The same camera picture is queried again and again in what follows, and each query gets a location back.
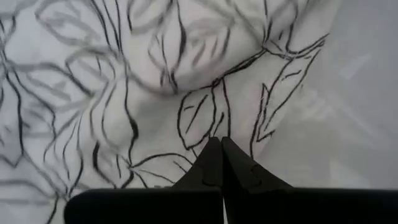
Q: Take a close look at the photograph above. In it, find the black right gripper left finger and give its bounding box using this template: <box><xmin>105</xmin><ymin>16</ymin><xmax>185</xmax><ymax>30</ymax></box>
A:
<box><xmin>63</xmin><ymin>136</ymin><xmax>224</xmax><ymax>224</ymax></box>

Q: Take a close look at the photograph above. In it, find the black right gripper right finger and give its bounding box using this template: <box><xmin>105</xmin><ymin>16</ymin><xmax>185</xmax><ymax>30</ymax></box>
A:
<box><xmin>221</xmin><ymin>136</ymin><xmax>398</xmax><ymax>224</ymax></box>

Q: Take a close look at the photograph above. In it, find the white leaf-print garment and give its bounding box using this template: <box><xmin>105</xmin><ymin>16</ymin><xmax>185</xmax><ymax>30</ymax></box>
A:
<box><xmin>0</xmin><ymin>0</ymin><xmax>343</xmax><ymax>224</ymax></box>

